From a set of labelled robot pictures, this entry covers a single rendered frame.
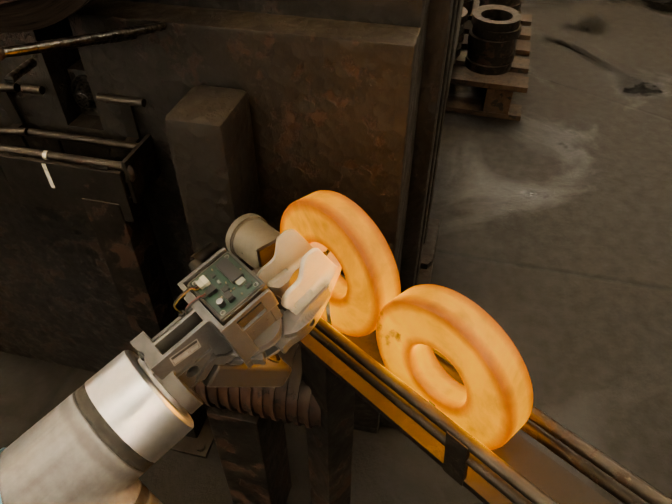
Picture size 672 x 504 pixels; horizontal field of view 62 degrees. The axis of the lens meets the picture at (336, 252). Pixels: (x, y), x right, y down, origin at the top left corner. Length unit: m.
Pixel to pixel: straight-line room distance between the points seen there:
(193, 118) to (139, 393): 0.35
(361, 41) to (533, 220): 1.28
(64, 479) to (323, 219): 0.30
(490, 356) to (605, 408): 1.03
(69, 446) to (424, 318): 0.29
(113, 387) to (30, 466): 0.08
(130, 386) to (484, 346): 0.28
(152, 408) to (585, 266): 1.47
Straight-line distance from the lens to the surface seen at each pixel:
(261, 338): 0.51
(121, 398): 0.48
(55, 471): 0.50
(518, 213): 1.90
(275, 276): 0.55
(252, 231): 0.68
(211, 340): 0.49
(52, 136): 0.93
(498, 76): 2.40
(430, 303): 0.46
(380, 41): 0.70
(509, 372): 0.46
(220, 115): 0.70
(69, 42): 0.71
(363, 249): 0.50
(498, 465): 0.49
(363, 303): 0.53
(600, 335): 1.60
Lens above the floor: 1.13
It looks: 43 degrees down
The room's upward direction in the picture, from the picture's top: straight up
